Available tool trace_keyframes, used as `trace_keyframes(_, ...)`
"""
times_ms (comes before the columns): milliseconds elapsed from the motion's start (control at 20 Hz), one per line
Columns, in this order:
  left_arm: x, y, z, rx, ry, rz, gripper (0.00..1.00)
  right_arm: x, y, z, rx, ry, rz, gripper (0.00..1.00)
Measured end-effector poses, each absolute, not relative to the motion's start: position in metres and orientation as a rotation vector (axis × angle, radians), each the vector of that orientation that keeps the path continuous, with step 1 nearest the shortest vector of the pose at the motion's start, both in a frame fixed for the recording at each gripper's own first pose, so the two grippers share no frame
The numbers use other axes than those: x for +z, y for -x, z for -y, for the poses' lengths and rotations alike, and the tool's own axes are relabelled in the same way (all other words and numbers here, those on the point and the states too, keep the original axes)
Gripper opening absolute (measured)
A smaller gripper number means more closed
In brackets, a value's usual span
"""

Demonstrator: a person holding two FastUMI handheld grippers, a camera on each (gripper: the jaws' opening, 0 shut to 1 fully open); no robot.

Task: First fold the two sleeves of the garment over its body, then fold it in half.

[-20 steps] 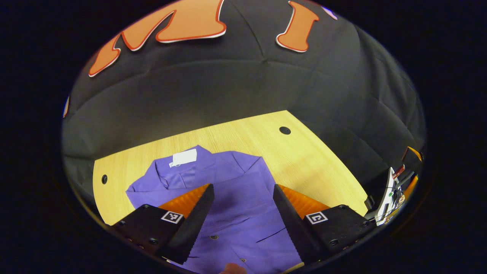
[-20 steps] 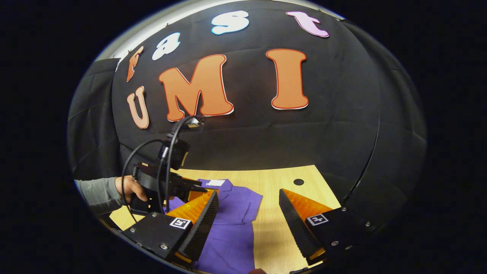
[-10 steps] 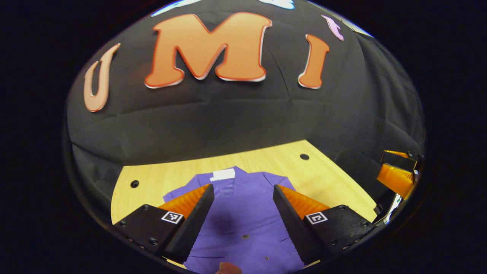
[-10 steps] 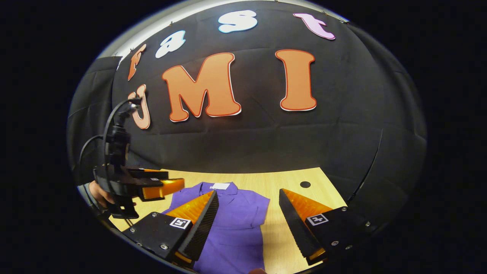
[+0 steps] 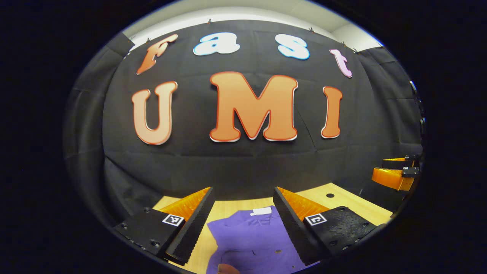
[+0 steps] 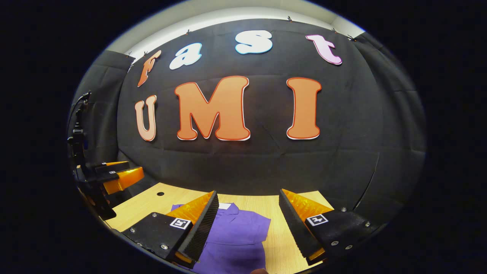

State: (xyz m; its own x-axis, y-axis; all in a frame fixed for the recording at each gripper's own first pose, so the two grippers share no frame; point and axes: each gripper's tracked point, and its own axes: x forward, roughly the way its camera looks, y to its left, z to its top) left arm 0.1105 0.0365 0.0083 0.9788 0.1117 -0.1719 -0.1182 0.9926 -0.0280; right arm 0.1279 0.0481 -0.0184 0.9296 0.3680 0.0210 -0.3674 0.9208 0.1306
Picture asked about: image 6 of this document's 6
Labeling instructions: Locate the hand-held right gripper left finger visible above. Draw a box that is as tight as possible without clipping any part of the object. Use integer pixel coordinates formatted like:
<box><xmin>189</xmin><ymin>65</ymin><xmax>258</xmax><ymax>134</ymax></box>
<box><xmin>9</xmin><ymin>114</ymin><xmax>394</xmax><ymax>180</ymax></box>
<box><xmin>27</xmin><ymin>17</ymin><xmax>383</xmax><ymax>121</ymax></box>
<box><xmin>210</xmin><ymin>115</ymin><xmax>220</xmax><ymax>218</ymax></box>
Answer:
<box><xmin>121</xmin><ymin>190</ymin><xmax>220</xmax><ymax>269</ymax></box>

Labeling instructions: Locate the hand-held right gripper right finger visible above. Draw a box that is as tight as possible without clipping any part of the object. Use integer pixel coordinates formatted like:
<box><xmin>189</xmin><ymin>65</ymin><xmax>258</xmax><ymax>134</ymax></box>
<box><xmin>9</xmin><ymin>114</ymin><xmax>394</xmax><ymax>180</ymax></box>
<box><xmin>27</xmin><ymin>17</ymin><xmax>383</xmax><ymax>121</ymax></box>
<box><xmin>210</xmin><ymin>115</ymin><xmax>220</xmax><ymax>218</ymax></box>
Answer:
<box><xmin>279</xmin><ymin>188</ymin><xmax>381</xmax><ymax>267</ymax></box>

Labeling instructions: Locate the purple jacket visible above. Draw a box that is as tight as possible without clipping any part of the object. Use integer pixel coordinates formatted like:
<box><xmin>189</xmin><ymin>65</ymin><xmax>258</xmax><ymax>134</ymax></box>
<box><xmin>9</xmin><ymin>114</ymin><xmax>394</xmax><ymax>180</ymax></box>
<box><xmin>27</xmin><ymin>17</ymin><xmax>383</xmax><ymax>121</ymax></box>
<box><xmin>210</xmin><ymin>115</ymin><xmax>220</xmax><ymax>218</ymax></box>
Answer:
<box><xmin>170</xmin><ymin>202</ymin><xmax>271</xmax><ymax>274</ymax></box>

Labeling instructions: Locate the black backdrop cloth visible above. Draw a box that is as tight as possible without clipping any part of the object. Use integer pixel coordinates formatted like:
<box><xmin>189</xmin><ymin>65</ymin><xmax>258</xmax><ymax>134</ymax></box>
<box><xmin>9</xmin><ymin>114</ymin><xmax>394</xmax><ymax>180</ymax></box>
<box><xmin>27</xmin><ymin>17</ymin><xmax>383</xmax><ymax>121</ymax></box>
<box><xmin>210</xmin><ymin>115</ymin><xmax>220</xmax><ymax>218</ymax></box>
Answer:
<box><xmin>68</xmin><ymin>18</ymin><xmax>427</xmax><ymax>233</ymax></box>

